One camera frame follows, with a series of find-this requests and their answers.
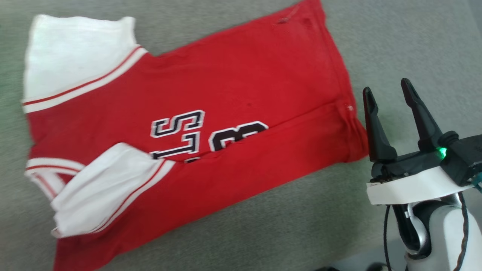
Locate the red and white jersey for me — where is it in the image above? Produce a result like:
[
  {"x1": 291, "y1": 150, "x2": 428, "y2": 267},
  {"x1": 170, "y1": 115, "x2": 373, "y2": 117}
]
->
[{"x1": 22, "y1": 0, "x2": 369, "y2": 271}]

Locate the grey fabric sofa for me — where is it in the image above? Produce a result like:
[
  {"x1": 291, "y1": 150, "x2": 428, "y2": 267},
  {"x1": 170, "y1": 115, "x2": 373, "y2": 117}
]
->
[{"x1": 0, "y1": 0, "x2": 482, "y2": 271}]

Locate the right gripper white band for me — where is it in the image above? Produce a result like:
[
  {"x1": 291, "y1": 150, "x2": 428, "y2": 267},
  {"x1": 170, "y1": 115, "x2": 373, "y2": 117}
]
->
[{"x1": 363, "y1": 78, "x2": 475, "y2": 206}]

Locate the thin black cable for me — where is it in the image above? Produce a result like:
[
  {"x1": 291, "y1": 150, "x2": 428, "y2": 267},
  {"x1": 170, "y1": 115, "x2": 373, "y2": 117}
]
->
[
  {"x1": 453, "y1": 192, "x2": 470, "y2": 271},
  {"x1": 383, "y1": 204, "x2": 393, "y2": 271}
]

